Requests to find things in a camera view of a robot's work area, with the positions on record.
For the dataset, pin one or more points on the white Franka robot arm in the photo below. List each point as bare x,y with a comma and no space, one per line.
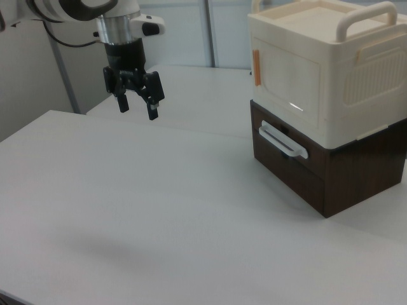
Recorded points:
121,25

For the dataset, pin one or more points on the cream cabinet door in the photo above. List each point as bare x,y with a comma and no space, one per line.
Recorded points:
289,76

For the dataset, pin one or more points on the cream open wooden cabinet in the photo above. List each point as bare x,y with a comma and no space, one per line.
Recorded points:
359,63

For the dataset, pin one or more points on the dark brown drawer unit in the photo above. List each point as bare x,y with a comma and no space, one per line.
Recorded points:
359,178

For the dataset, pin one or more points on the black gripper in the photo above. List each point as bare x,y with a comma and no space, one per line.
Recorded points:
125,60

